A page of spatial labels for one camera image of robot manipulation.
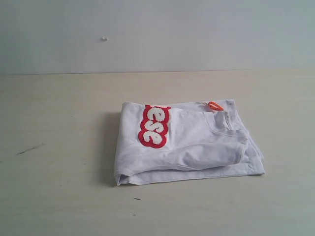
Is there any white t-shirt with red lettering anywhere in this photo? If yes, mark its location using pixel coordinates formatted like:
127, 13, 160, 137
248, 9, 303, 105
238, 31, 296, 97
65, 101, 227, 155
114, 99, 265, 185

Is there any orange garment tag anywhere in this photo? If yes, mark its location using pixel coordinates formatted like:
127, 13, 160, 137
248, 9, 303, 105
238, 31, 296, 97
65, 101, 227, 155
208, 101, 224, 111

